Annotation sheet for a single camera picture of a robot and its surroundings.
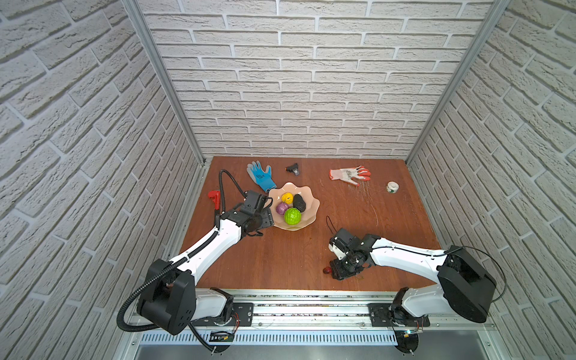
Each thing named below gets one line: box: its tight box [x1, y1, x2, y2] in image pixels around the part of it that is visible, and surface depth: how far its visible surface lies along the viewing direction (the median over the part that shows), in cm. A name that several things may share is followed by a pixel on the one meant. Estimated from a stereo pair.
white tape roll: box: [386, 181, 400, 194], surface depth 109 cm
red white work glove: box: [328, 165, 372, 187], surface depth 116 cm
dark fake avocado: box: [292, 193, 306, 213], surface depth 100 cm
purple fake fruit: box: [276, 201, 290, 216], surface depth 97 cm
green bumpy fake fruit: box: [283, 207, 303, 226], surface depth 92 cm
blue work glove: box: [246, 160, 277, 192], surface depth 115 cm
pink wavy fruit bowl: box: [268, 182, 321, 231], surface depth 101 cm
